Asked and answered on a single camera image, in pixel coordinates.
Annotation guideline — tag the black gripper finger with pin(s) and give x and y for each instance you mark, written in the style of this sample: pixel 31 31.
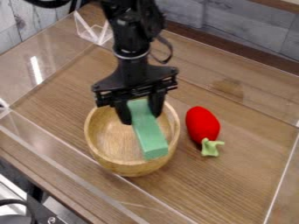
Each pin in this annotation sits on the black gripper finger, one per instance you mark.
pixel 157 101
pixel 124 112

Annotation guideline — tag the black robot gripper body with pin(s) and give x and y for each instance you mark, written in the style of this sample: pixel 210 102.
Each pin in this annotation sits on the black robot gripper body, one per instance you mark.
pixel 136 79

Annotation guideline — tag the light wooden bowl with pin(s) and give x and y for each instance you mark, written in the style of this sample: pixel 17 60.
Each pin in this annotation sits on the light wooden bowl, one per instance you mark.
pixel 114 145

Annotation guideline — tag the green rectangular stick block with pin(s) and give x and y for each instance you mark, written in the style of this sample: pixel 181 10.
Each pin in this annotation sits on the green rectangular stick block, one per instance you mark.
pixel 150 136

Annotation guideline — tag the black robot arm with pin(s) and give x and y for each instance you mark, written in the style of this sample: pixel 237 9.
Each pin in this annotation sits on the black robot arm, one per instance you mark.
pixel 137 22

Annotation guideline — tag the red plush strawberry toy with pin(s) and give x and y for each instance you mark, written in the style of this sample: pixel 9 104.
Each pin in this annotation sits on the red plush strawberry toy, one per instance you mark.
pixel 204 128

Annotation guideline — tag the clear acrylic corner bracket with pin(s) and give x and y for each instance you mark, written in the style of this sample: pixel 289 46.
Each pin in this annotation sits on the clear acrylic corner bracket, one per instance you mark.
pixel 96 34

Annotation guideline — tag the clear acrylic enclosure wall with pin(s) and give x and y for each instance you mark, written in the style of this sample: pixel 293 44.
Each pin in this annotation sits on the clear acrylic enclosure wall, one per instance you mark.
pixel 246 186

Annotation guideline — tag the black metal table mount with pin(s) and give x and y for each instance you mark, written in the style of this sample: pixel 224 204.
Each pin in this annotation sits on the black metal table mount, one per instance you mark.
pixel 38 214

